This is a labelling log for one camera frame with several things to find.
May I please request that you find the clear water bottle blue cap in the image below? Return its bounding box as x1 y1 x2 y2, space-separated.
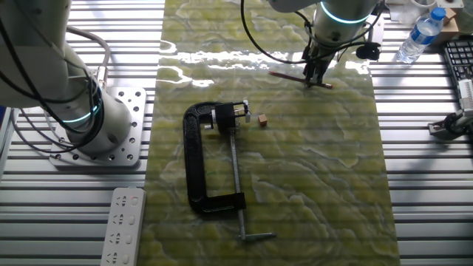
396 7 447 65

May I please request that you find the white power strip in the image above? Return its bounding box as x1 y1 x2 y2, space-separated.
100 186 147 266

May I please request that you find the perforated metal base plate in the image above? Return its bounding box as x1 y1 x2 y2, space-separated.
49 86 148 168

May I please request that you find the black C-clamp with steel screw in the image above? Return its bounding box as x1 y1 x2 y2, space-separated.
182 99 278 244

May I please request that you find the grey cable with metal connector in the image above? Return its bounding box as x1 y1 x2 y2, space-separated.
65 25 112 90

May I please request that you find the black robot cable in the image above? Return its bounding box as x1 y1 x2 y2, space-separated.
239 0 385 66

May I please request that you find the red pencil with pink eraser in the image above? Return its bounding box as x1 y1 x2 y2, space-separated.
268 70 334 90

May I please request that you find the brown cardboard box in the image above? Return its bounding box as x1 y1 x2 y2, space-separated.
432 7 461 46

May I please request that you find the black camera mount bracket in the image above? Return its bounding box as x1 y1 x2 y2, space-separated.
427 109 473 141

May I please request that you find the black computer keyboard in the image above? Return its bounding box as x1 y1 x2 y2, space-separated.
442 39 473 90

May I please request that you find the green marble pattern mat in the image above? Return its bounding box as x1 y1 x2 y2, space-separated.
136 0 403 266

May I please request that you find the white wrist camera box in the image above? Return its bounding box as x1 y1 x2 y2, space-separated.
367 13 386 46

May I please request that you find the black and white pencil sharpener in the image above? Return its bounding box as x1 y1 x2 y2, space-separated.
211 100 253 134

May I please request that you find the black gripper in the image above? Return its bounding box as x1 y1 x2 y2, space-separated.
302 39 336 89

